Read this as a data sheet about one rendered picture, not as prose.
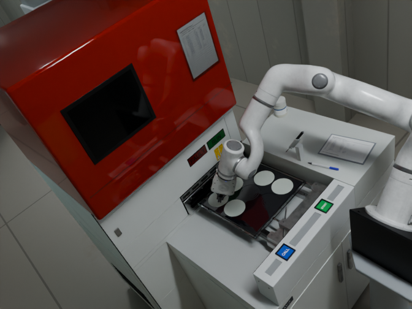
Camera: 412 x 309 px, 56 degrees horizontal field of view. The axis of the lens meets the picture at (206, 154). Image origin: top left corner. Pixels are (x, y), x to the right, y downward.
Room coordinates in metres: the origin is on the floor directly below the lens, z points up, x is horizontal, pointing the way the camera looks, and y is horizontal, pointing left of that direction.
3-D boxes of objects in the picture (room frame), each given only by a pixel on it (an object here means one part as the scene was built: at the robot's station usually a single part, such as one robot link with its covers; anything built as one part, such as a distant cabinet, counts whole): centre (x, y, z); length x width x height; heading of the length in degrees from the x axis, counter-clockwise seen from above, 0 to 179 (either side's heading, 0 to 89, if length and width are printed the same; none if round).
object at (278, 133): (1.38, -0.51, 0.89); 0.62 x 0.35 x 0.14; 31
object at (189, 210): (1.43, -0.01, 0.89); 0.44 x 0.02 x 0.10; 121
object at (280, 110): (1.66, -0.46, 1.01); 0.07 x 0.07 x 0.10
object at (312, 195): (1.05, -0.28, 0.87); 0.36 x 0.08 x 0.03; 121
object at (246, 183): (1.26, -0.13, 0.90); 0.34 x 0.34 x 0.01; 31
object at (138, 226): (1.35, 0.15, 1.02); 0.81 x 0.03 x 0.40; 121
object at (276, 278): (0.92, -0.26, 0.89); 0.55 x 0.09 x 0.14; 121
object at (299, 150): (1.30, -0.39, 1.03); 0.06 x 0.04 x 0.13; 31
